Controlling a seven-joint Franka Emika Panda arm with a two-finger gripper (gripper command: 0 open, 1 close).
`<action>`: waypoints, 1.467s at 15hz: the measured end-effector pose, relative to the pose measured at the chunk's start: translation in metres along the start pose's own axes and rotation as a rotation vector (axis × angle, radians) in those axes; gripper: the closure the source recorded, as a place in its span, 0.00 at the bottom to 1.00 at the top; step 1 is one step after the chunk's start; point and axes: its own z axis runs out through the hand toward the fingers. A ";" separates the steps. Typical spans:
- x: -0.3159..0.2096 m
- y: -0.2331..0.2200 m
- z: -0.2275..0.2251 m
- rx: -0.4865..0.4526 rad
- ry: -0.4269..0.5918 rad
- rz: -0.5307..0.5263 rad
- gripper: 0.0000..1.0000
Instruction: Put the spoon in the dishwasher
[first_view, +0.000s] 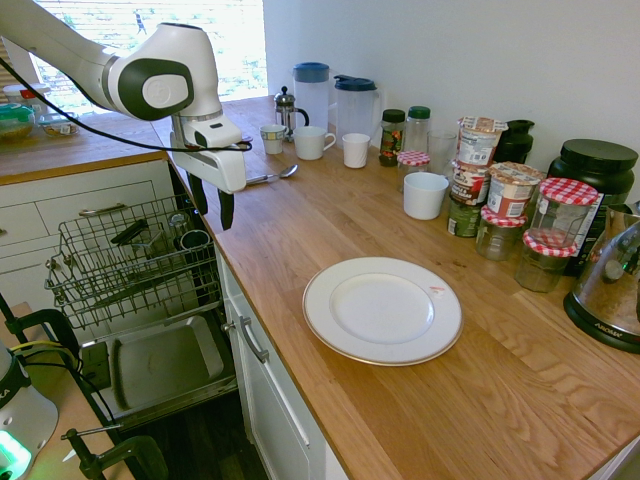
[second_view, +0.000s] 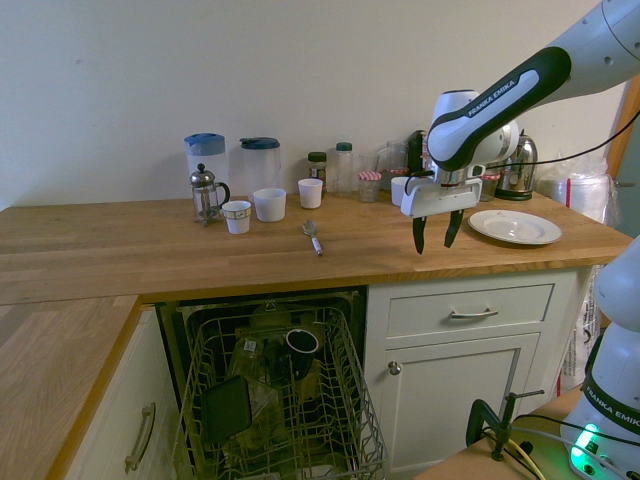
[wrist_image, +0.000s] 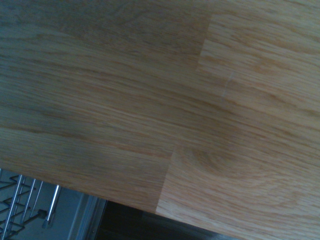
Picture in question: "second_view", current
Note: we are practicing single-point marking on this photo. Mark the clear glass jar with label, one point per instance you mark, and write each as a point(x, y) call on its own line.
point(245, 357)

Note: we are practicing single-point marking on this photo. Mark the open dishwasher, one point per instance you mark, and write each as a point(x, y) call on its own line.
point(172, 320)

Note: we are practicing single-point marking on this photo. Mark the white cabinet door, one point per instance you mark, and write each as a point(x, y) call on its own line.
point(450, 400)

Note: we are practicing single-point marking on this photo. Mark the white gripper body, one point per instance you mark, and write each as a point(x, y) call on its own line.
point(442, 199)

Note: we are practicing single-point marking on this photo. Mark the plain white ceramic cup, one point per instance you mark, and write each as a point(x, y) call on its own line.
point(398, 191)

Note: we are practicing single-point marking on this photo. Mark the wide white ceramic cup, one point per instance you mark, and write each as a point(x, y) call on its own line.
point(270, 205)

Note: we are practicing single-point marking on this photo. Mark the clear drinking glass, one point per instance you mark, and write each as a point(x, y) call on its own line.
point(369, 162)

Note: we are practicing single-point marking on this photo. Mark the dark spice jar green lid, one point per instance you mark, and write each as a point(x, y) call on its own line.
point(317, 167)

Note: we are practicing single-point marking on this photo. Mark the black mug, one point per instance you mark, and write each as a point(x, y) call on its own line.
point(301, 350)

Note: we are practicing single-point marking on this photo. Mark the glass jar red checked lid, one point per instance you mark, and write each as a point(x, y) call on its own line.
point(369, 187)
point(490, 187)

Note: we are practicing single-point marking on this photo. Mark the clear pitcher with blue lid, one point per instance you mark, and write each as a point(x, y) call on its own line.
point(207, 152)

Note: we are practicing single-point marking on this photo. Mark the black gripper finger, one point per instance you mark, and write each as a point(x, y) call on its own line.
point(453, 230)
point(419, 235)

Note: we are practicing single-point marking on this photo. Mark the clear pitcher with teal lid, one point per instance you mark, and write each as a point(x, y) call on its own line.
point(261, 162)

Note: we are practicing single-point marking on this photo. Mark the stainless steel electric kettle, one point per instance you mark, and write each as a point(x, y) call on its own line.
point(522, 170)

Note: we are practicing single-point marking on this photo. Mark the white ceramic plate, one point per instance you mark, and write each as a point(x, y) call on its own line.
point(515, 226)

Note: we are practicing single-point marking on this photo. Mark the white cabinet drawer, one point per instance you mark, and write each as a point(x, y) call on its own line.
point(470, 310)

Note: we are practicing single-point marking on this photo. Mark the black plastic container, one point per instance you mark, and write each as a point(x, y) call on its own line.
point(225, 407)

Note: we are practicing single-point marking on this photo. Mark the small patterned white cup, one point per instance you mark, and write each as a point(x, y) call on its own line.
point(236, 217)

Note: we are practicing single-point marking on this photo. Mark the clear bottle with green cap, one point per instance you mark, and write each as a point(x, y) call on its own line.
point(344, 170)

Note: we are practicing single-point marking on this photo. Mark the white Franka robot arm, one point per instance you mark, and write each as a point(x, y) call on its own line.
point(615, 30)

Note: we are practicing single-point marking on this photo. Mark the clear plastic bag of cups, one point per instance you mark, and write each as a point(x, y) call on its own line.
point(580, 192)

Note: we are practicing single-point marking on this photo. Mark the empty clear glass jar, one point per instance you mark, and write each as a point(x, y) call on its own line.
point(396, 157)

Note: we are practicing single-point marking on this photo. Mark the printed clear plastic bag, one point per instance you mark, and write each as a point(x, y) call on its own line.
point(582, 340)

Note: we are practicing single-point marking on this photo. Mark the glass French press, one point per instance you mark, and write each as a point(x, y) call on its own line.
point(205, 192)

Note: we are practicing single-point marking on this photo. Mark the round silver door knob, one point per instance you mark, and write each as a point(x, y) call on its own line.
point(395, 368)

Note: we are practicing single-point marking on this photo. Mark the black metal clamp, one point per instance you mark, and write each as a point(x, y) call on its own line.
point(500, 425)

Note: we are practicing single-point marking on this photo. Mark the white paper cup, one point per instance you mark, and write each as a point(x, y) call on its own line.
point(310, 194)

